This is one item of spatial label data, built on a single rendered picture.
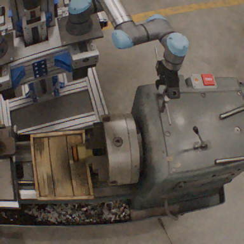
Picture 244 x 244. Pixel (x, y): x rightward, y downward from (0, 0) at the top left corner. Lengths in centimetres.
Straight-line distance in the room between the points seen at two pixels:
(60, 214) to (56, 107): 95
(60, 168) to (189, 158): 67
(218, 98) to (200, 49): 178
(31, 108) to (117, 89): 76
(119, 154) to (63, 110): 124
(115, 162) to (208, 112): 45
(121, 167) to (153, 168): 13
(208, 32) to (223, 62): 39
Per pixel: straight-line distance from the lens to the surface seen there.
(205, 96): 159
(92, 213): 202
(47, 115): 263
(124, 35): 114
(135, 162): 146
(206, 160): 147
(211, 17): 376
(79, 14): 168
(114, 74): 301
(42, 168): 179
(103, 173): 153
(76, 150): 156
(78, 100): 266
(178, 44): 113
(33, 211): 209
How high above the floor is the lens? 259
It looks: 67 degrees down
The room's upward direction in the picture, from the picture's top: 12 degrees clockwise
